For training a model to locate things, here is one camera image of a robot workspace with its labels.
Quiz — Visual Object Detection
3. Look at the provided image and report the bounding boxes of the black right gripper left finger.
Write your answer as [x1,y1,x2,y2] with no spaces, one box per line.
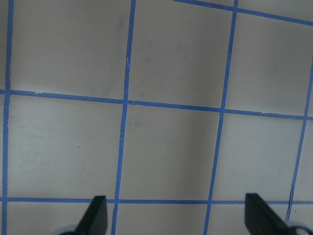
[77,195,108,235]

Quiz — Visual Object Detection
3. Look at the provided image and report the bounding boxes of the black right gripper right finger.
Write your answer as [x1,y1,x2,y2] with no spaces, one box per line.
[245,193,289,235]

